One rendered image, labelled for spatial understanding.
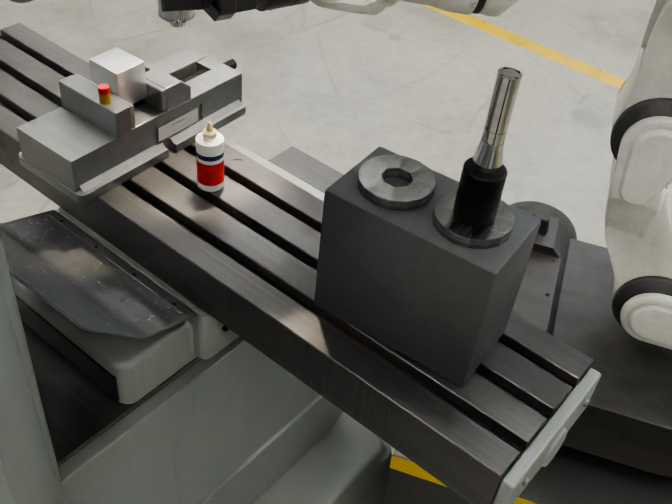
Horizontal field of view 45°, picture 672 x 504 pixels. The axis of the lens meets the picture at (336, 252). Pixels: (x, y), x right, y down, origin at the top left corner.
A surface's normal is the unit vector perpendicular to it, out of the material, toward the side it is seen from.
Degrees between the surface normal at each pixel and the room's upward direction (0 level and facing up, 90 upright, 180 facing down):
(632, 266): 90
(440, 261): 90
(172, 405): 90
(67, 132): 0
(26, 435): 88
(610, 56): 0
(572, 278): 0
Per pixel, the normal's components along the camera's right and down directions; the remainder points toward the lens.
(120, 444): 0.77, 0.48
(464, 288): -0.56, 0.51
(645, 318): -0.32, 0.61
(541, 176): 0.08, -0.74
